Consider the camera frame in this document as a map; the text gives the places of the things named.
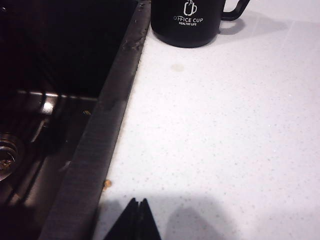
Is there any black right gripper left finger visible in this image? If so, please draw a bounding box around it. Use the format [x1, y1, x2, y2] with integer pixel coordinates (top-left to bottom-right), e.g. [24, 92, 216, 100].
[103, 198, 140, 240]

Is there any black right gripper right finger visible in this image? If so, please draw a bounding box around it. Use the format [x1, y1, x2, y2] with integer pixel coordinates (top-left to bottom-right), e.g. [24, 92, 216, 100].
[132, 198, 162, 240]

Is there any black steel-lined office mug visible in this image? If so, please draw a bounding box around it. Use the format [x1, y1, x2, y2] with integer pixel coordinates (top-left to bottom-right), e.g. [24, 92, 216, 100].
[149, 0, 251, 49]

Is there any black kitchen sink basin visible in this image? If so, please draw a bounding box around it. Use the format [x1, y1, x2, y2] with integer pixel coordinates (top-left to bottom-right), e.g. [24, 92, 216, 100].
[0, 0, 151, 240]

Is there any metal sink drain strainer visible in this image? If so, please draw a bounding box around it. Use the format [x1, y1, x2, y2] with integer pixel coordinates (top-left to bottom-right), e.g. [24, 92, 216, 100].
[0, 132, 26, 184]

